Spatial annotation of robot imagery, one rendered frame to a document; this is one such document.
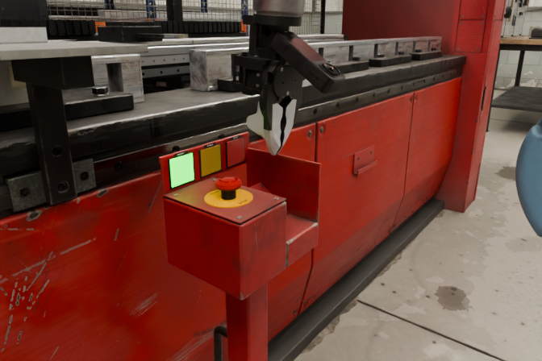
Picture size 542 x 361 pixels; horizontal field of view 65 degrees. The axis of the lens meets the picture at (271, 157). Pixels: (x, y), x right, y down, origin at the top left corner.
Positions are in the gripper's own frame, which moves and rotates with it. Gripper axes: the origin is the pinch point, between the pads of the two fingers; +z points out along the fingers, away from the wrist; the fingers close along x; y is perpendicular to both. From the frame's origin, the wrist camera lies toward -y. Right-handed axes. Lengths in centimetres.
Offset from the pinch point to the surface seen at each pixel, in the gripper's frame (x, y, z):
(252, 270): 12.9, -6.3, 13.4
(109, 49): 21.7, 11.2, -14.9
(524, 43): -405, 24, -2
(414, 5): -191, 53, -25
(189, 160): 9.9, 9.9, 2.4
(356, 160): -72, 19, 26
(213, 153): 4.6, 9.9, 2.5
